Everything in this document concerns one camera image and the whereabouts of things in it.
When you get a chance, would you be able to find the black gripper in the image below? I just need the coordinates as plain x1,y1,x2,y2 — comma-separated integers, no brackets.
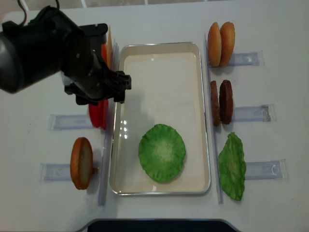
63,48,132,106

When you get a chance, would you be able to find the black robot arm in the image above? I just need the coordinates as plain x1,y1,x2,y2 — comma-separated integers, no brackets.
0,6,131,105

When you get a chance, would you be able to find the red tomato slice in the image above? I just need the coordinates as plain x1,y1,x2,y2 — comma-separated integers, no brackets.
88,100,109,130

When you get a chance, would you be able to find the orange cheese slice front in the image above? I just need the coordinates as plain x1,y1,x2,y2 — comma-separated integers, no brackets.
106,27,113,70

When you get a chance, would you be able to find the clear holder tomato left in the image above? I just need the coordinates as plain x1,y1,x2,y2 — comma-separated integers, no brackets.
48,115,94,131

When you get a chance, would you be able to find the green lettuce leaf on bun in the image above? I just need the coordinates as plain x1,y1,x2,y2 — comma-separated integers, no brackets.
138,124,186,183

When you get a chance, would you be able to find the brown meat patty left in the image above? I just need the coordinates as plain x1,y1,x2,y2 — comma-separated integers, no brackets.
211,81,220,126

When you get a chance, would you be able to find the brown meat patty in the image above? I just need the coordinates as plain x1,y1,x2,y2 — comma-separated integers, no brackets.
211,81,220,126
219,80,234,125

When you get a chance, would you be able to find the brown meat patty right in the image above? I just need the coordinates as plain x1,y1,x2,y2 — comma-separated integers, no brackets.
219,80,234,125

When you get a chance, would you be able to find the green lettuce leaf in holder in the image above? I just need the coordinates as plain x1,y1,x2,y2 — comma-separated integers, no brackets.
218,132,246,201

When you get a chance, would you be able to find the clear holder lettuce right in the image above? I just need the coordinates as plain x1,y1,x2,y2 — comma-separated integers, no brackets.
245,159,289,180

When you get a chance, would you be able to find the bun half on left holder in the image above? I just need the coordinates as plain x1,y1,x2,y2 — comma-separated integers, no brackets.
70,137,93,190

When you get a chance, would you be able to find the white rectangular metal tray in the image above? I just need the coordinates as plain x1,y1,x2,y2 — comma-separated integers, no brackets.
110,42,211,196

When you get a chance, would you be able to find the clear holder bun left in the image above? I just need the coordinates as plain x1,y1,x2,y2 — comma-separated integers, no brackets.
40,162,100,182

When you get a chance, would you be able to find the clear holder bun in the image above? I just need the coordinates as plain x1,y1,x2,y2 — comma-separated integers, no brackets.
40,162,100,182
228,51,265,66

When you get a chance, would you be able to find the sesame bun half outer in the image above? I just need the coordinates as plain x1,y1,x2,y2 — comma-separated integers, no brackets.
207,22,222,67

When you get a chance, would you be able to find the sesame bun half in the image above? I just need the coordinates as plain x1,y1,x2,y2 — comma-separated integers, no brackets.
207,22,222,67
220,22,235,67

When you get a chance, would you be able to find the sesame bun half inner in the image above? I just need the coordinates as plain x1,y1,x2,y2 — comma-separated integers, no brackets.
220,22,235,67

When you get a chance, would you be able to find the clear holder bun right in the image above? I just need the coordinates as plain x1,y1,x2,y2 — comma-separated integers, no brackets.
228,51,265,66

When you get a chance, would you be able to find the clear holder patty right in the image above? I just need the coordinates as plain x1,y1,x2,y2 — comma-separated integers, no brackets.
232,104,277,122

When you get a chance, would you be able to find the clear acrylic rail left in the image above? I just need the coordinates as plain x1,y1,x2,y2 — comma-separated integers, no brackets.
97,38,120,206

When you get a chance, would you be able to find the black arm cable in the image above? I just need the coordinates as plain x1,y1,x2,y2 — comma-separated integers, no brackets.
15,0,60,26

